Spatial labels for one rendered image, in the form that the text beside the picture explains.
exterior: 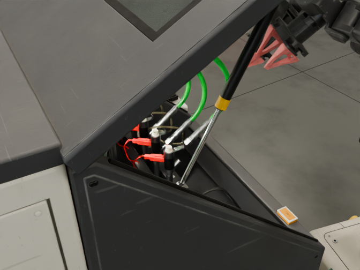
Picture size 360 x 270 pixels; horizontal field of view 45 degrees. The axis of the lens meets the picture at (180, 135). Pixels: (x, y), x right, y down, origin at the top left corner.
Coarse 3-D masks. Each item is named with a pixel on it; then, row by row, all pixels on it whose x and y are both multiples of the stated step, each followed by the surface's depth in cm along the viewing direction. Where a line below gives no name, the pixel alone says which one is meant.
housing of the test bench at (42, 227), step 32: (0, 32) 80; (0, 64) 70; (0, 96) 62; (32, 96) 62; (0, 128) 55; (32, 128) 55; (0, 160) 50; (32, 160) 52; (0, 192) 52; (32, 192) 55; (64, 192) 57; (0, 224) 55; (32, 224) 58; (64, 224) 60; (0, 256) 58; (32, 256) 61; (64, 256) 64
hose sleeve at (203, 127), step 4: (208, 120) 113; (204, 124) 113; (208, 124) 113; (200, 128) 113; (204, 128) 113; (196, 132) 113; (200, 132) 113; (192, 136) 113; (196, 136) 113; (192, 140) 113
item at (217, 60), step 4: (216, 60) 103; (220, 60) 104; (220, 64) 104; (220, 68) 105; (224, 68) 106; (224, 72) 106; (228, 72) 107; (224, 76) 108; (228, 76) 108; (220, 112) 113; (212, 116) 113
